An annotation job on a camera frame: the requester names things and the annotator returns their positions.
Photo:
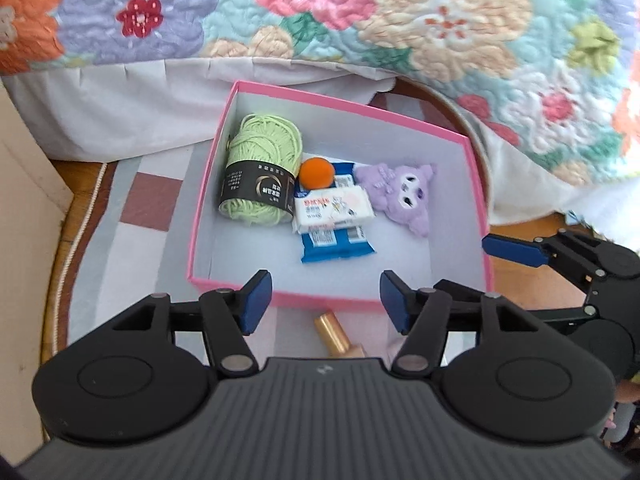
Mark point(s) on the blue snack packet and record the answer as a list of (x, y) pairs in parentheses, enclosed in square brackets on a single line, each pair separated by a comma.
[(335, 249)]

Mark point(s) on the beige wooden panel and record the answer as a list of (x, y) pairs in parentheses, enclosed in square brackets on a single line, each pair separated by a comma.
[(25, 260)]

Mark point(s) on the round wooden table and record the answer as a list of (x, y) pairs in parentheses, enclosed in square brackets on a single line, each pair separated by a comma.
[(480, 170)]

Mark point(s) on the white tissue packet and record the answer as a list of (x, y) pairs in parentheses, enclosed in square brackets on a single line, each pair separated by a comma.
[(330, 208)]

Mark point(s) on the gold cylindrical bottle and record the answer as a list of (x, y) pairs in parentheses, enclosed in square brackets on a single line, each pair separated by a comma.
[(337, 332)]

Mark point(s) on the floral quilted bedspread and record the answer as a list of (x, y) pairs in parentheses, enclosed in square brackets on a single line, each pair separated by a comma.
[(450, 25)]

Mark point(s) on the white bed sheet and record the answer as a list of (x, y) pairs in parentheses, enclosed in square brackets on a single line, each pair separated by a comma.
[(125, 110)]

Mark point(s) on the purple plush toy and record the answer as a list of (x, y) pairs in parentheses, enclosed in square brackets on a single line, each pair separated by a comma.
[(400, 195)]

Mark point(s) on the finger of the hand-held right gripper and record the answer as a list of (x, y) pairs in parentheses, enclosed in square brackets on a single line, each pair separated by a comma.
[(562, 317), (510, 250)]

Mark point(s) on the pink cardboard box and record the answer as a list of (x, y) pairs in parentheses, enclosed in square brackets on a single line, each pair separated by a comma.
[(250, 260)]

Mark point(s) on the green yarn ball black label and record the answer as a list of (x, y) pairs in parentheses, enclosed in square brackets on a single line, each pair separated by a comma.
[(260, 180)]

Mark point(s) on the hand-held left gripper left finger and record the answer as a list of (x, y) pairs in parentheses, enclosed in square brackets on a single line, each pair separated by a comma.
[(256, 300)]

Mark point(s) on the orange ball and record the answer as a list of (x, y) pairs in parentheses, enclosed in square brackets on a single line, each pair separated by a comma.
[(316, 174)]

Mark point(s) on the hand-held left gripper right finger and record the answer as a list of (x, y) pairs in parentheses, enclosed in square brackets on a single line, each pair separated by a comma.
[(392, 302)]

